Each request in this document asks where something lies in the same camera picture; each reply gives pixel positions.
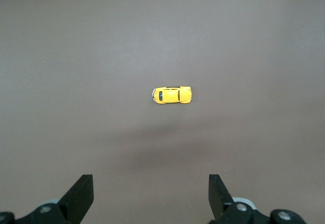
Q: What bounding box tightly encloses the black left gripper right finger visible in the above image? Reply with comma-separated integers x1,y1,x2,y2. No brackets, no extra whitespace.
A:
208,174,309,224

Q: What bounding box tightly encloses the yellow beetle toy car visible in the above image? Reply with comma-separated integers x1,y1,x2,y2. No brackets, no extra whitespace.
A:
151,85,193,105

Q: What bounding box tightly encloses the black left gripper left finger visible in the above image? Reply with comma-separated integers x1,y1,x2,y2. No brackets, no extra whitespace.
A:
0,174,94,224

